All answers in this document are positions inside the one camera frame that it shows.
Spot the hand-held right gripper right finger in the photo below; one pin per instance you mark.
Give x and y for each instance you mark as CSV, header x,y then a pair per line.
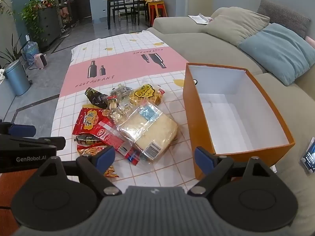
x,y
203,158

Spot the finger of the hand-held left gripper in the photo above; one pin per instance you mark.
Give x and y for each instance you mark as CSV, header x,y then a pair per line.
x,y
23,129
59,142

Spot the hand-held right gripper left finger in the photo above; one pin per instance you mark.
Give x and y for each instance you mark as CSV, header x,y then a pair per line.
x,y
106,156

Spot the red striped chip packet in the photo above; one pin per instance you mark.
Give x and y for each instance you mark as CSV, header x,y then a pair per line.
x,y
91,150

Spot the long red biscuit packet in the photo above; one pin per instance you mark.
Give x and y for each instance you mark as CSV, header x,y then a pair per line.
x,y
110,137

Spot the dark sausage stick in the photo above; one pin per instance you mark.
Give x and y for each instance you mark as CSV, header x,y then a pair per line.
x,y
88,140

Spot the red snack packet yellow label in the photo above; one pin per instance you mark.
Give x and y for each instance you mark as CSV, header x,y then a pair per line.
x,y
87,121

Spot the orange cardboard box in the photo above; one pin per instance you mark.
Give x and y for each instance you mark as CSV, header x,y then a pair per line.
x,y
194,118

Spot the clear puffed rice packet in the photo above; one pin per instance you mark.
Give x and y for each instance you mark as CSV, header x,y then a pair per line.
x,y
117,114

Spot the small round cracker packet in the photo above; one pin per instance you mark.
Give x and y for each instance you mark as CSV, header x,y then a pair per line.
x,y
113,102

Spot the clear sliced bread packet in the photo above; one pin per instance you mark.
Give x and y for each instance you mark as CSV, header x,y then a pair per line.
x,y
155,127

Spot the dark green snack packet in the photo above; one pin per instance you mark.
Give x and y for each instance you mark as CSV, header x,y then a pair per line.
x,y
97,98

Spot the clear dark nut bar packet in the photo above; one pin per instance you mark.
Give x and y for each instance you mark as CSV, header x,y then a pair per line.
x,y
120,91

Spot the waffle packet with yellow label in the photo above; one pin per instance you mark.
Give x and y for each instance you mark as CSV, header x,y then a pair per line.
x,y
145,92

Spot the orange cloth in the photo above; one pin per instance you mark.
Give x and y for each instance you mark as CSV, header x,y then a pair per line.
x,y
9,184

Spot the blue trash can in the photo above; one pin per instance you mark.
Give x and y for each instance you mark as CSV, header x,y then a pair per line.
x,y
16,78

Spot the pink heater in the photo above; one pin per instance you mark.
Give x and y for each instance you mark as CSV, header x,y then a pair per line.
x,y
40,61

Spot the long-leaved potted plant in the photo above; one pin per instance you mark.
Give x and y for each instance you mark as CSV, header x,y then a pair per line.
x,y
12,52

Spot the clear water jug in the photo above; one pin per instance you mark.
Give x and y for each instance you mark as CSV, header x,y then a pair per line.
x,y
30,50

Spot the pink and white printed tablecloth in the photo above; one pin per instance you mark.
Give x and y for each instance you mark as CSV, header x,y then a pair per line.
x,y
118,61

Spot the smartphone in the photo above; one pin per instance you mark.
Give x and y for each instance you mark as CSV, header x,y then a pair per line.
x,y
309,156

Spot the dark grey cabinet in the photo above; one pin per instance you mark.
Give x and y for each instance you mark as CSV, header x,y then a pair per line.
x,y
49,24

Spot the grey-green sofa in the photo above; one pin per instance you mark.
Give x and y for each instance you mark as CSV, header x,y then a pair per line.
x,y
187,39

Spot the shoe rack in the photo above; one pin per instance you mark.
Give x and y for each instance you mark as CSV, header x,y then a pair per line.
x,y
65,14

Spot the blue pillow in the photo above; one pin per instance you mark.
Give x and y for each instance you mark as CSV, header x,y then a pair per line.
x,y
278,51

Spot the beige pillow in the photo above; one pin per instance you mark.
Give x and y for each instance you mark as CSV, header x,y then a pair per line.
x,y
233,27

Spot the white magazine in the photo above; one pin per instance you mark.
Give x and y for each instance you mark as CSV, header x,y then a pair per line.
x,y
199,19

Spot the dark door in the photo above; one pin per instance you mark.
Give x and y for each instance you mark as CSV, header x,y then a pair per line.
x,y
82,2

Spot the pink pillow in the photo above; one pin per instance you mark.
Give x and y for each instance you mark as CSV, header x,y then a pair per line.
x,y
310,40

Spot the orange stool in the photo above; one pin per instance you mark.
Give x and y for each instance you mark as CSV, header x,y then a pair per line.
x,y
156,4

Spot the grey checked pillow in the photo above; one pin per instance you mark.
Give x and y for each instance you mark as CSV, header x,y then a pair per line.
x,y
283,14

